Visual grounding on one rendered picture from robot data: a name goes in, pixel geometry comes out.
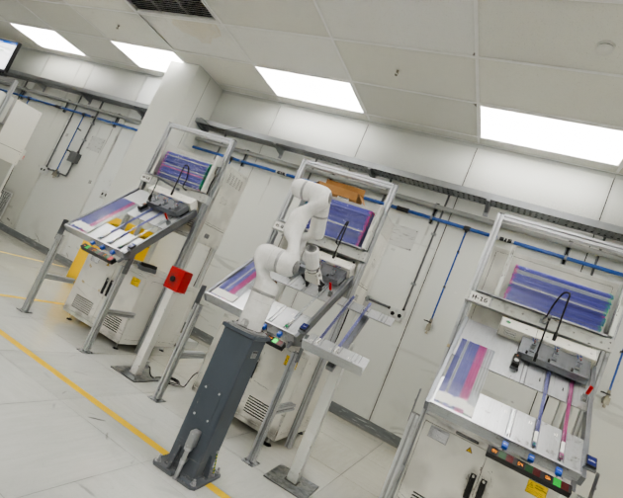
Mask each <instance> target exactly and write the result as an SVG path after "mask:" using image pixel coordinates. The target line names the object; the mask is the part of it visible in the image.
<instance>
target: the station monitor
mask: <svg viewBox="0 0 623 498"><path fill-rule="evenodd" d="M21 46H22V44H21V43H20V42H17V41H8V40H4V39H0V75H1V76H2V75H3V73H4V72H6V73H8V71H9V69H10V67H11V65H12V63H13V61H14V59H15V57H16V55H17V53H18V51H19V50H20V48H21Z"/></svg>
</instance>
